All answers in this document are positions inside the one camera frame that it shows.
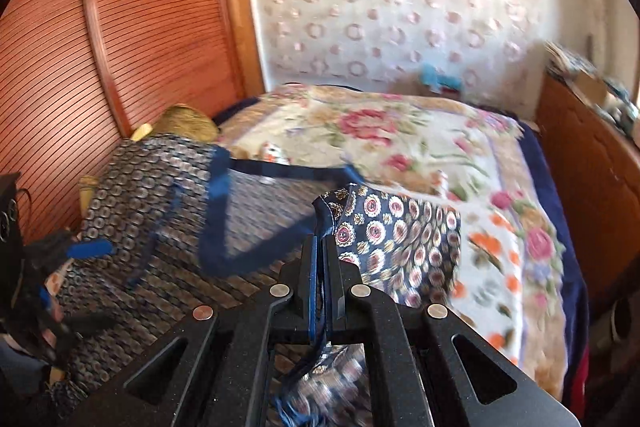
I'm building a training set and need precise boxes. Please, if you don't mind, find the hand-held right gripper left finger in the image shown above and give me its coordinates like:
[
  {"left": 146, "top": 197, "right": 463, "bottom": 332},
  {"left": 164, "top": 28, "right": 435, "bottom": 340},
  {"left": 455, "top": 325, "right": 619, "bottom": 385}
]
[{"left": 65, "top": 236, "right": 322, "bottom": 427}]

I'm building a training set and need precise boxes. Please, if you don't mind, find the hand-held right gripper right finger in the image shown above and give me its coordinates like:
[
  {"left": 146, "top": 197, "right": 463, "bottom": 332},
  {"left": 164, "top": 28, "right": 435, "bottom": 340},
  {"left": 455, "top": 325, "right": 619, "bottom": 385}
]
[{"left": 322, "top": 238, "right": 582, "bottom": 427}]

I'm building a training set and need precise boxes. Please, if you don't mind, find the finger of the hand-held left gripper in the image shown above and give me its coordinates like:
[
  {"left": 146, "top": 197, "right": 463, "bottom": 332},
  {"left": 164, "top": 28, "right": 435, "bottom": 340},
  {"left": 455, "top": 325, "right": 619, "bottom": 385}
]
[
  {"left": 27, "top": 232, "right": 115, "bottom": 265},
  {"left": 37, "top": 287, "right": 117, "bottom": 338}
]

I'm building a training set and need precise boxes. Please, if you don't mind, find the dark blue patterned garment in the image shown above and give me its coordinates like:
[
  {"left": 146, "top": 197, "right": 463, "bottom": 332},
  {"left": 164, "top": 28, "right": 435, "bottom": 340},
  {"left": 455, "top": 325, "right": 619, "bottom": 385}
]
[{"left": 50, "top": 134, "right": 463, "bottom": 427}]

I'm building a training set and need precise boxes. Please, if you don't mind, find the golden pillow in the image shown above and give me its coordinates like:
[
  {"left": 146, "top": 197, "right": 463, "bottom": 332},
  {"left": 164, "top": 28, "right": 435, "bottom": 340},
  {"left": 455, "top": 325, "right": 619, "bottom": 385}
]
[{"left": 131, "top": 104, "right": 221, "bottom": 144}]

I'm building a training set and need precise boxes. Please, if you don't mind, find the floral orange print blanket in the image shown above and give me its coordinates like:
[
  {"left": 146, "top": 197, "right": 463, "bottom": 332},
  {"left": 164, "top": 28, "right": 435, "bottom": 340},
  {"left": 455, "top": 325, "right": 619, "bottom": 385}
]
[{"left": 220, "top": 84, "right": 568, "bottom": 400}]

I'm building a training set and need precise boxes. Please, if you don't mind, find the wooden slatted headboard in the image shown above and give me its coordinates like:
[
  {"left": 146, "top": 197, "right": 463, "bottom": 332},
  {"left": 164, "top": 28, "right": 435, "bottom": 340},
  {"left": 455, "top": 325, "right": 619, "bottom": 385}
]
[{"left": 0, "top": 0, "right": 267, "bottom": 258}]

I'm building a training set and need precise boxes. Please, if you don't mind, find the light blue plastic toy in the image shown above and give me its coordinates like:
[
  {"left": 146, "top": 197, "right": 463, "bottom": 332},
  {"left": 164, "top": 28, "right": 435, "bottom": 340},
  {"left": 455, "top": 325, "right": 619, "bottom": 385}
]
[{"left": 419, "top": 63, "right": 466, "bottom": 95}]

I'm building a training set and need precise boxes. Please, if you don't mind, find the dark blue bedsheet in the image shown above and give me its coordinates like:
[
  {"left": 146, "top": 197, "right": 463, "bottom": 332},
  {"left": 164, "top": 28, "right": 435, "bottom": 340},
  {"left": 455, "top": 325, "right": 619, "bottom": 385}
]
[{"left": 515, "top": 119, "right": 592, "bottom": 358}]

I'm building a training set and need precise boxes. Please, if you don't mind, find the wooden desk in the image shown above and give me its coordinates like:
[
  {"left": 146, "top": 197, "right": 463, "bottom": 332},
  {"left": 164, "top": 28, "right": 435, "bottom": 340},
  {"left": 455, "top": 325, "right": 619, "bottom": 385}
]
[{"left": 536, "top": 72, "right": 640, "bottom": 313}]

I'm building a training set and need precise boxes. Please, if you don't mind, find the cardboard box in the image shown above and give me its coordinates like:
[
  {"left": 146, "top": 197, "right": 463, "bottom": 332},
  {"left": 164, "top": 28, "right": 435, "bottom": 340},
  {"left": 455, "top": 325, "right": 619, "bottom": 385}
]
[{"left": 574, "top": 71, "right": 610, "bottom": 106}]

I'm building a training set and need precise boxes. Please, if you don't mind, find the stack of papers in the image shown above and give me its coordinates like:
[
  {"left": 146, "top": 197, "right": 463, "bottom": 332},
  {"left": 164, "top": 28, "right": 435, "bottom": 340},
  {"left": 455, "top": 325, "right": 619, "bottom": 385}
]
[{"left": 544, "top": 41, "right": 598, "bottom": 76}]

